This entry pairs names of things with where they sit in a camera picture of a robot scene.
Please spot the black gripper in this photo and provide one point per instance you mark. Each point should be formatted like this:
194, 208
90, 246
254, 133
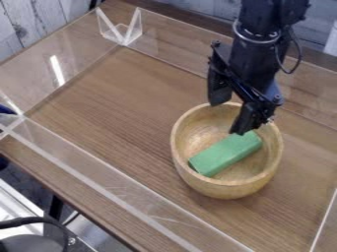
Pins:
242, 69

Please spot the green rectangular block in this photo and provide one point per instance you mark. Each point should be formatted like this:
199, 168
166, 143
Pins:
224, 153

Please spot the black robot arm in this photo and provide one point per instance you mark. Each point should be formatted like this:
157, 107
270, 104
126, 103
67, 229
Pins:
266, 22

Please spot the brown wooden bowl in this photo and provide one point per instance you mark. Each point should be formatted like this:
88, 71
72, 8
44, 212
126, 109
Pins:
202, 126

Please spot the clear acrylic corner bracket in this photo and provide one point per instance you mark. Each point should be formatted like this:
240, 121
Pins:
121, 33

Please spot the clear acrylic front wall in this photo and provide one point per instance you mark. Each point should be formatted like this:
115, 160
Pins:
100, 149

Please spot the black metal bracket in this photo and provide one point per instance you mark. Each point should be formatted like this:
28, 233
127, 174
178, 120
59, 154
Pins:
76, 245

